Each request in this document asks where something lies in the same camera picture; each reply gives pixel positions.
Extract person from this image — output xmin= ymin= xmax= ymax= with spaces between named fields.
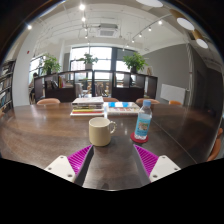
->
xmin=29 ymin=72 xmax=39 ymax=104

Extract low dark shelf unit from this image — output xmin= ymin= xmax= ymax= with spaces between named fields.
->
xmin=33 ymin=69 xmax=159 ymax=103

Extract clear blue-capped water bottle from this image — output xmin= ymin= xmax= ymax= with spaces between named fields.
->
xmin=133 ymin=99 xmax=153 ymax=141

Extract ceiling lights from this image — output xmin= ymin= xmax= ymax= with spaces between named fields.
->
xmin=26 ymin=0 xmax=209 ymax=51

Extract blue-covered book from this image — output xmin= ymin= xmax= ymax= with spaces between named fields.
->
xmin=103 ymin=101 xmax=141 ymax=117

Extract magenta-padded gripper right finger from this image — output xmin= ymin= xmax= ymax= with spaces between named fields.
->
xmin=133 ymin=143 xmax=182 ymax=186

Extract flat round red coaster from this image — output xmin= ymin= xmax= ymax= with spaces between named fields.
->
xmin=130 ymin=131 xmax=150 ymax=145

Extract white wall radiator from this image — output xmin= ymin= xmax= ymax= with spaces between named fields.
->
xmin=159 ymin=83 xmax=187 ymax=104

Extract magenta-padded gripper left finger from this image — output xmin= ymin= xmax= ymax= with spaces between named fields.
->
xmin=44 ymin=144 xmax=96 ymax=187

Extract stack of books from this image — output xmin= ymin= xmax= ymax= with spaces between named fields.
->
xmin=69 ymin=96 xmax=105 ymax=117

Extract ceiling air conditioner unit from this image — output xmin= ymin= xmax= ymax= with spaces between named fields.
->
xmin=97 ymin=23 xmax=119 ymax=38

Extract cream ceramic mug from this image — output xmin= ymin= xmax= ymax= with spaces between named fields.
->
xmin=88 ymin=116 xmax=117 ymax=148

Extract tall dark bookshelf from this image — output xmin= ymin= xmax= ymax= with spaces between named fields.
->
xmin=0 ymin=59 xmax=17 ymax=113

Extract green potted plant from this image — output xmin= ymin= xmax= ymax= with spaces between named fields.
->
xmin=123 ymin=52 xmax=148 ymax=74
xmin=41 ymin=53 xmax=62 ymax=76
xmin=79 ymin=53 xmax=99 ymax=70

